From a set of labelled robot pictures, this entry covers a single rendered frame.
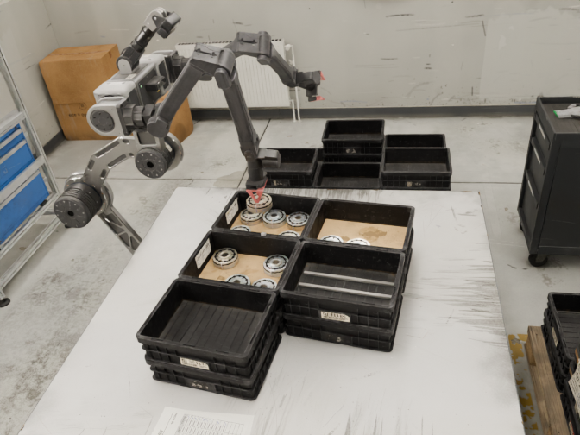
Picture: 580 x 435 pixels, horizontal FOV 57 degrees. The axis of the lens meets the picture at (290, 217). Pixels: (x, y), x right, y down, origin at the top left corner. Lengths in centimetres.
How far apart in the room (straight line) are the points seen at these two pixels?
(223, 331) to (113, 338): 50
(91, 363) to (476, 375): 137
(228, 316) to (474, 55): 362
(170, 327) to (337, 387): 62
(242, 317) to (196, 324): 17
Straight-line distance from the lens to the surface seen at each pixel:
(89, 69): 528
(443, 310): 213
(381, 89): 507
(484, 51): 500
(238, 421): 184
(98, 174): 267
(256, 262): 216
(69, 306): 360
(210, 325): 196
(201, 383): 191
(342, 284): 203
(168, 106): 190
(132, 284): 244
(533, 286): 337
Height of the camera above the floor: 220
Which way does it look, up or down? 35 degrees down
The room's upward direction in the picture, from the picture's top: 7 degrees counter-clockwise
